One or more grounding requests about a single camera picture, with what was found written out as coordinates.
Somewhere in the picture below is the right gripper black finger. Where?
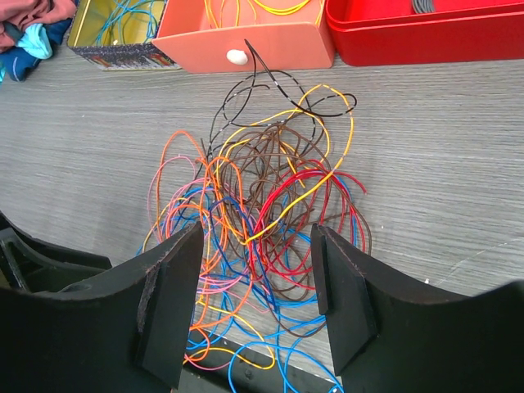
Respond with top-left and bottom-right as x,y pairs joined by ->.
311,224 -> 523,392

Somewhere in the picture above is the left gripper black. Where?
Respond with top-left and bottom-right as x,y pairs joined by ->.
1,215 -> 204,392

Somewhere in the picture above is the coloured wires pile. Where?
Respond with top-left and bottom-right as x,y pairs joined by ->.
134,38 -> 373,393

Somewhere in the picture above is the blue wire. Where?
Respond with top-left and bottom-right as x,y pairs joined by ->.
93,0 -> 165,47

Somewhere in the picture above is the yellow wire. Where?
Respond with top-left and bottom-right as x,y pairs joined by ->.
203,0 -> 327,29

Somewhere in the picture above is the blue plaid cloth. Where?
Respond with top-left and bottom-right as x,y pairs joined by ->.
1,18 -> 72,82

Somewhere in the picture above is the gold tin box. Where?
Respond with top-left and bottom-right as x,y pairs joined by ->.
67,0 -> 179,70

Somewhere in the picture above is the red box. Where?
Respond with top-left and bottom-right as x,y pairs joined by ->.
325,1 -> 523,66

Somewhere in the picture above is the salmon pink box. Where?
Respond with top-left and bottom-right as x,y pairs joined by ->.
153,1 -> 335,74

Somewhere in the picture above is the cyan cloth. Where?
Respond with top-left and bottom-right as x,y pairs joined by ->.
1,23 -> 53,82

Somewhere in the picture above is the salmon pink shirt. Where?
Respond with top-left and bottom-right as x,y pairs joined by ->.
1,0 -> 77,52

